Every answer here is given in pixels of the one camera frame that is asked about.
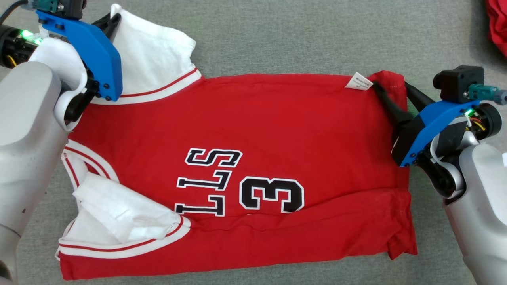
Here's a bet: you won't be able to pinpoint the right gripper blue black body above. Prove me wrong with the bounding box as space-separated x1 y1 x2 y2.
391 100 503 168

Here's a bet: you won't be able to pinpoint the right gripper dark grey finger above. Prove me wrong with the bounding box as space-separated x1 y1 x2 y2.
372 81 413 127
404 82 436 116

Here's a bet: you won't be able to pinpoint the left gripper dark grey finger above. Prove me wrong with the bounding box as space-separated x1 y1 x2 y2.
93 13 122 41

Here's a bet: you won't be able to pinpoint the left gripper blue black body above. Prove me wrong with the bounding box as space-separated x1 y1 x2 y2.
0 10 123 102

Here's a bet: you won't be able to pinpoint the plain red shorts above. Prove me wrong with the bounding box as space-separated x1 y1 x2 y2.
485 0 507 59

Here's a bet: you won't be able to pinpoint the red white basketball jersey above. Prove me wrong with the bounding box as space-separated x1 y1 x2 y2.
55 3 418 281

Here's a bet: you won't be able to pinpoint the right arm black teal-plug cable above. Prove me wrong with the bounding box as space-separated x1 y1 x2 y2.
469 84 507 105

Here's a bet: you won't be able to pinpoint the arm black teal-plug cable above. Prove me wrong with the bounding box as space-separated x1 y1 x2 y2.
0 0 60 25
469 84 507 105

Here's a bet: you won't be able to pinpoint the left arm black teal-plug cable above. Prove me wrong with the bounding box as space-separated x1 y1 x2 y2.
0 0 60 25

